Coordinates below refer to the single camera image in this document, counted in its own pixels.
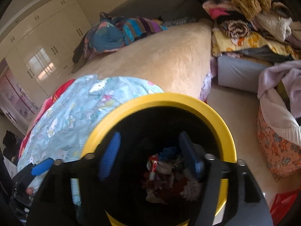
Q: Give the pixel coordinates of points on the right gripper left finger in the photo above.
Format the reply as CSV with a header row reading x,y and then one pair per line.
x,y
71,193

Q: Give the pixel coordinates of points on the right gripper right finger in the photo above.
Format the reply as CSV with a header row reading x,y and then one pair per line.
x,y
244,202

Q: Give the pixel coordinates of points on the blue wrapper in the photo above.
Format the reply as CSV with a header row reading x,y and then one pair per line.
x,y
167,154

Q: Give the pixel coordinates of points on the trash inside bin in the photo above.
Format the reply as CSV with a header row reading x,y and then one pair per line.
x,y
170,182

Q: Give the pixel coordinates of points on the left hand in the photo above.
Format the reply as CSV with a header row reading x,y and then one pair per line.
x,y
30,191

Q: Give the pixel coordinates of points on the Hello Kitty light blue quilt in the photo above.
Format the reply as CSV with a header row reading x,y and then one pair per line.
x,y
62,131

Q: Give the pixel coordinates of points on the orange patterned laundry basket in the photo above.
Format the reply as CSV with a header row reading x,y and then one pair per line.
x,y
282,156

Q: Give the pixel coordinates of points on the black bin with yellow rim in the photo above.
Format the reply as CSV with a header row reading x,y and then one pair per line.
x,y
147,126

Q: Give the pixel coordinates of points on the red blanket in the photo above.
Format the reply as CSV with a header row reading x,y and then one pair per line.
x,y
45,106

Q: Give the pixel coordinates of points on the pink patterned sliding door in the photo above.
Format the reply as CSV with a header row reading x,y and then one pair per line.
x,y
17,97

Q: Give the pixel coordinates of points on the cream glossy wardrobe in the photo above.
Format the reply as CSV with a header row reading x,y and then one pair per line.
x,y
40,48

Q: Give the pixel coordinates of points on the dark brown garment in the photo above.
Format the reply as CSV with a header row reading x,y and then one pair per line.
x,y
78,58

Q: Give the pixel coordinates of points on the lavender towel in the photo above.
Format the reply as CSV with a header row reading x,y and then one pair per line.
x,y
289,74

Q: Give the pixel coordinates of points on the beige bed mattress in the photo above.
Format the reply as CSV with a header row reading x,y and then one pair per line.
x,y
177,60

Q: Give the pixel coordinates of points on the blue floral bundled blanket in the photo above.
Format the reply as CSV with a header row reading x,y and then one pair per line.
x,y
105,37

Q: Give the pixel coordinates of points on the striped colourful cloth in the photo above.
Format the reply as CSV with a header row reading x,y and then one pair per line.
x,y
137,28

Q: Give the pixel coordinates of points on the pile of clothes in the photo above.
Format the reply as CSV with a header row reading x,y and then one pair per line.
x,y
262,29

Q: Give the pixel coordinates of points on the grey headboard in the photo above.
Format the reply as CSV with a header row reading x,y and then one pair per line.
x,y
167,10

